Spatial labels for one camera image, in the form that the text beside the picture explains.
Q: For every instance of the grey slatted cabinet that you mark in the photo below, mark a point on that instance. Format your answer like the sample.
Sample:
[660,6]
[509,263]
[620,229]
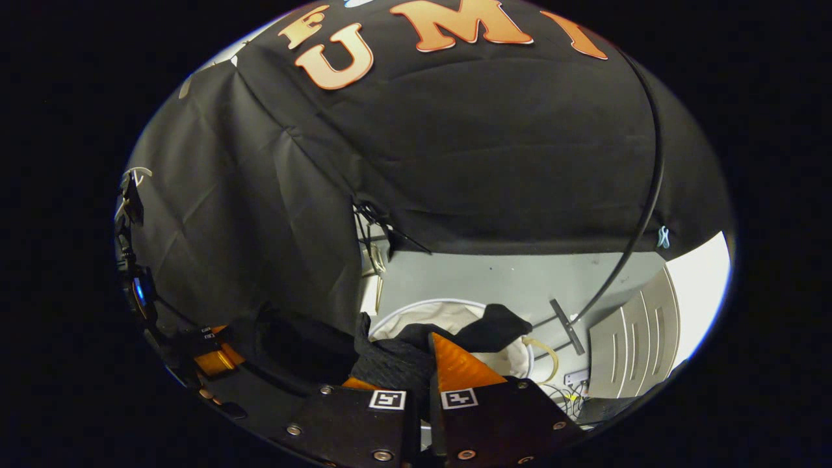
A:
[637,338]

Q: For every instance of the black knit cardigan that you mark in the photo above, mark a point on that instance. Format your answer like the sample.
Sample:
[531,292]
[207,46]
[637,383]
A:
[390,364]

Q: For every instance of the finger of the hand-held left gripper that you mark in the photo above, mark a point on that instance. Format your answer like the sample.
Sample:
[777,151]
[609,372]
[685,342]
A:
[218,357]

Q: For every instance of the white laundry hamper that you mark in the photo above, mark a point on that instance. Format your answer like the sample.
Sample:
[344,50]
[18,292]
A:
[448,315]

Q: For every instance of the black backdrop stand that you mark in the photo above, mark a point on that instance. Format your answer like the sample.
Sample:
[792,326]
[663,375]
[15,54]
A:
[383,227]

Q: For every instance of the black backdrop cloth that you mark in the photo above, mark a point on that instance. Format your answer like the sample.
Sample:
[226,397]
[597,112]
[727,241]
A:
[455,143]

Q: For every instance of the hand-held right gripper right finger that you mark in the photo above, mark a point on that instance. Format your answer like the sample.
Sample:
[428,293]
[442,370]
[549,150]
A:
[500,422]

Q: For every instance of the black metal clothes rack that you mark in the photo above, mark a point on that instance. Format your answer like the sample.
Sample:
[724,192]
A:
[655,162]

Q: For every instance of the blue clip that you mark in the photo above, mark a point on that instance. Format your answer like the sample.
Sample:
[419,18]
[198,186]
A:
[663,237]

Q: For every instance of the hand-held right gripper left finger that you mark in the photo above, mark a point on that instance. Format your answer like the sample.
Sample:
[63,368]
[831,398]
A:
[351,429]

